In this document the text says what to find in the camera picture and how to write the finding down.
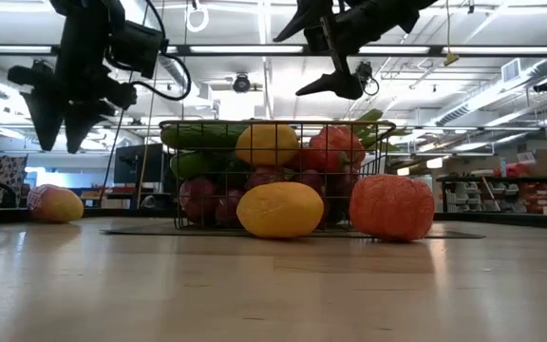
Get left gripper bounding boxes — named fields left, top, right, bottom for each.
left=7, top=0, right=138, bottom=155

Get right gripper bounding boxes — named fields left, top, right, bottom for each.
left=273, top=0, right=439, bottom=102

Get green white celery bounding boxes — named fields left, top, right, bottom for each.
left=349, top=107, right=411, bottom=154

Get red yellow mango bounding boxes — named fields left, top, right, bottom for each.
left=27, top=183, right=85, bottom=225

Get red-orange crinkled pepper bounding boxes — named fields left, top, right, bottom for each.
left=307, top=124, right=367, bottom=173

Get yellow lemon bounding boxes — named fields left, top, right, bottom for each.
left=234, top=123, right=301, bottom=167

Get short green vegetable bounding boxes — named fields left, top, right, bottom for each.
left=168, top=150, right=236, bottom=181

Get long green cucumber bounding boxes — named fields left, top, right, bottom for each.
left=160, top=123, right=252, bottom=152

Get purple onion string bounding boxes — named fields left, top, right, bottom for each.
left=178, top=163, right=368, bottom=230

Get orange crinkled pepper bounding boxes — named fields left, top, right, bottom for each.
left=348, top=173, right=437, bottom=243

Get patterned cushion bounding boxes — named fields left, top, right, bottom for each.
left=0, top=154, right=28, bottom=206

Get black monitor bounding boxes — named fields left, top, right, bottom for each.
left=113, top=142, right=166, bottom=185

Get yellow hanging tag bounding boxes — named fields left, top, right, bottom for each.
left=443, top=0, right=461, bottom=67

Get white ceiling vent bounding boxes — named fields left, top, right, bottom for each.
left=500, top=57, right=524, bottom=85

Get black overhead camera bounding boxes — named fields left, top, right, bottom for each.
left=353, top=60, right=380, bottom=97

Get overhead frame light bar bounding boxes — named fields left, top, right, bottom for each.
left=0, top=44, right=547, bottom=56

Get black dome ceiling camera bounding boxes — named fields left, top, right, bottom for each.
left=232, top=72, right=253, bottom=94

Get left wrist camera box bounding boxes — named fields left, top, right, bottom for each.
left=108, top=20, right=166, bottom=81

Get black wire basket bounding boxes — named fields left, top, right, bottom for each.
left=158, top=119, right=397, bottom=233

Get white hanging ring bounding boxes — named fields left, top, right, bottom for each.
left=185, top=4, right=211, bottom=33

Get black aluminium table frame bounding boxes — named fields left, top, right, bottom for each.
left=0, top=206, right=547, bottom=233

